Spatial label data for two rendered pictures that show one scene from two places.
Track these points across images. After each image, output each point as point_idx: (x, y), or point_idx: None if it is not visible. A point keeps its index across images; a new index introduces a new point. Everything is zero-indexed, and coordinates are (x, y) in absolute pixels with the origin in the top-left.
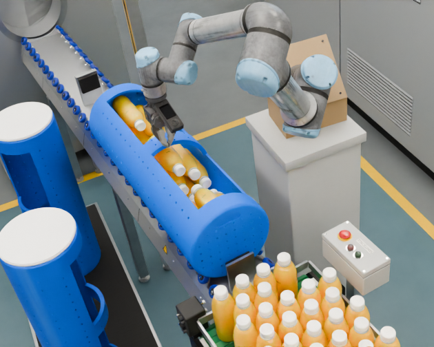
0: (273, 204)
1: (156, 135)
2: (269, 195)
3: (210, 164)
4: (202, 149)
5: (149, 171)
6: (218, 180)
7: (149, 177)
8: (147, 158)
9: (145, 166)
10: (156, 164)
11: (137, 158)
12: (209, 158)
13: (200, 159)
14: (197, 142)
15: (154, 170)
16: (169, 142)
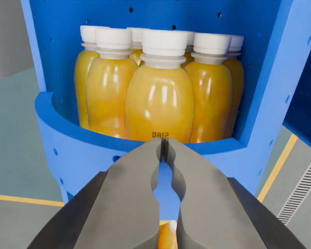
0: (9, 5)
1: (265, 224)
2: (5, 21)
3: (54, 65)
4: (39, 100)
5: (297, 76)
6: (61, 16)
7: (310, 48)
8: (263, 139)
9: (283, 115)
10: (278, 75)
11: (260, 173)
12: (41, 69)
13: (70, 112)
14: (38, 124)
15: (299, 50)
16: (160, 146)
